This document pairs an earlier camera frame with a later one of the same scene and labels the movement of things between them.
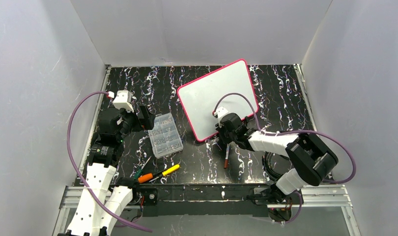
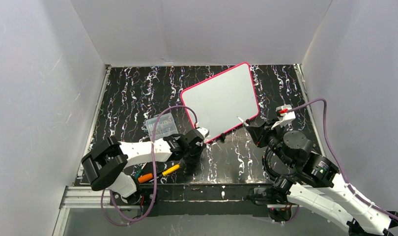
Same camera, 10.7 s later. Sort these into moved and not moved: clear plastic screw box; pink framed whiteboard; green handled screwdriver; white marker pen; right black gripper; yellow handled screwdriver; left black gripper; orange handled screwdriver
Moved: right black gripper; left black gripper; white marker pen
Not moved: pink framed whiteboard; clear plastic screw box; green handled screwdriver; yellow handled screwdriver; orange handled screwdriver
